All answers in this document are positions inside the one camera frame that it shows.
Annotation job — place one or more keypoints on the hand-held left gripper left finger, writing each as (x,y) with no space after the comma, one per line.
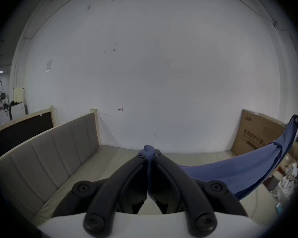
(106,197)

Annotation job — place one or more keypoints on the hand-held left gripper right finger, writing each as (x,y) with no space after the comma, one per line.
(188,194)

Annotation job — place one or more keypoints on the dark blue shirt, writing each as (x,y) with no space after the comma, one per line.
(248,167)

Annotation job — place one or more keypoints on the bed with beige sheet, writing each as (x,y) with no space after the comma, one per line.
(109,157)

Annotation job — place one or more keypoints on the brown cardboard carton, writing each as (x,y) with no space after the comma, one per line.
(255,132)

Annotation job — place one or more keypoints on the pile of small boxes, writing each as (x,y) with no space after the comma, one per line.
(288,175)

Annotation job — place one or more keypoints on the beige padded headboard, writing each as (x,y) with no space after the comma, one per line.
(42,162)

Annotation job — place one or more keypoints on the black board with wooden frame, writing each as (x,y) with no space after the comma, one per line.
(22,130)

